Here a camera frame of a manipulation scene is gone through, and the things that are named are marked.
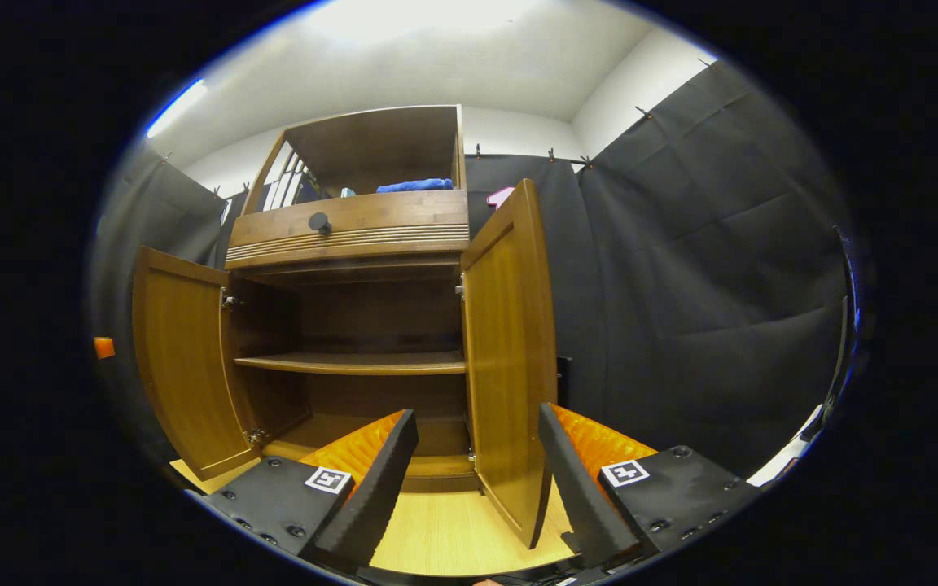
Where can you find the wooden inner cabinet shelf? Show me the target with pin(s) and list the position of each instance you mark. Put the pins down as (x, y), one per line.
(355, 363)

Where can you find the black round drawer knob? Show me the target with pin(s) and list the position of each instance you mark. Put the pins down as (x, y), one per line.
(320, 222)

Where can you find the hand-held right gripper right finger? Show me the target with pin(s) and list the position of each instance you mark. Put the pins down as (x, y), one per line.
(579, 488)

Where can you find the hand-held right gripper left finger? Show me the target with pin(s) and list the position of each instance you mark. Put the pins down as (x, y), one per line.
(375, 496)

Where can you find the wooden double-door shoe cabinet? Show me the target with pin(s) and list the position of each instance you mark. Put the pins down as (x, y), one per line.
(379, 146)

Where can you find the blue towel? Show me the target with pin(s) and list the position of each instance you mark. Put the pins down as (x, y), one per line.
(416, 185)

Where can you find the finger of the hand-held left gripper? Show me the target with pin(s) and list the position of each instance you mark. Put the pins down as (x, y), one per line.
(104, 348)

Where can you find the black backdrop cloth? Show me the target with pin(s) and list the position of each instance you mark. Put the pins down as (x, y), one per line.
(697, 309)

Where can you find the wooden cabinet door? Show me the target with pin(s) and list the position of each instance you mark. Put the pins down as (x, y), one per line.
(510, 342)
(184, 358)

